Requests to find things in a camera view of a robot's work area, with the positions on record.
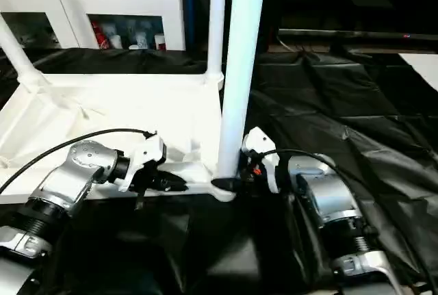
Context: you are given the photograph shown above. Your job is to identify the white glass-door cabinet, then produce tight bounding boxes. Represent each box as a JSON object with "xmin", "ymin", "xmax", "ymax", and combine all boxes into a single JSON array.
[{"xmin": 0, "ymin": 0, "xmax": 185, "ymax": 51}]

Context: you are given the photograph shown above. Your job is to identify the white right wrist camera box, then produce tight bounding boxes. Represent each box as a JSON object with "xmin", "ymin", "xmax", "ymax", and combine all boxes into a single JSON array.
[{"xmin": 241, "ymin": 127, "xmax": 281, "ymax": 194}]

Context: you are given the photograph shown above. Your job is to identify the white flat sheet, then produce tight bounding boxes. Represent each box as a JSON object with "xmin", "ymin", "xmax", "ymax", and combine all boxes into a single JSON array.
[{"xmin": 400, "ymin": 52, "xmax": 438, "ymax": 90}]

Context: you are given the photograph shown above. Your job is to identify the black table mat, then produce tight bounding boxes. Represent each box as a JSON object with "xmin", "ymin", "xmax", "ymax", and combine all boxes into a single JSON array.
[{"xmin": 0, "ymin": 47, "xmax": 438, "ymax": 295}]

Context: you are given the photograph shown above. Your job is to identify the white plastic table top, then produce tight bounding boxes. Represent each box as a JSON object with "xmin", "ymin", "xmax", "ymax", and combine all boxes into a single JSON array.
[{"xmin": 0, "ymin": 70, "xmax": 237, "ymax": 204}]

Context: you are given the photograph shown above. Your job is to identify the black low cabinet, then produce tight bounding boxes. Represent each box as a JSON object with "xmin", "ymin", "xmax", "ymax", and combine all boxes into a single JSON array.
[{"xmin": 183, "ymin": 0, "xmax": 438, "ymax": 53}]

